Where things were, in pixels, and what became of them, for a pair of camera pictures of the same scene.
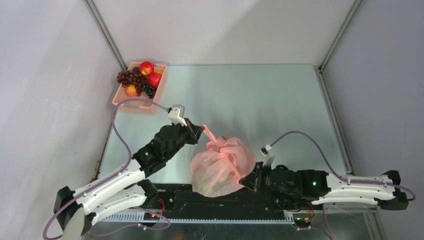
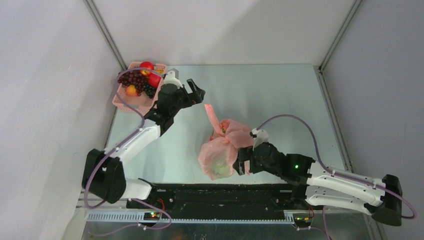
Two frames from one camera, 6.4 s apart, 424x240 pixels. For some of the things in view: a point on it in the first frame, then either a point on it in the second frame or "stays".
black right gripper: (253, 181) -> (239, 165)
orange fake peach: (131, 91) stays
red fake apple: (154, 79) stays
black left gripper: (193, 131) -> (195, 97)
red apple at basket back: (146, 68) stays
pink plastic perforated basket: (140, 107) stays
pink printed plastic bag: (218, 170) -> (217, 156)
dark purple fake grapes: (133, 77) stays
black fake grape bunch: (149, 90) stays
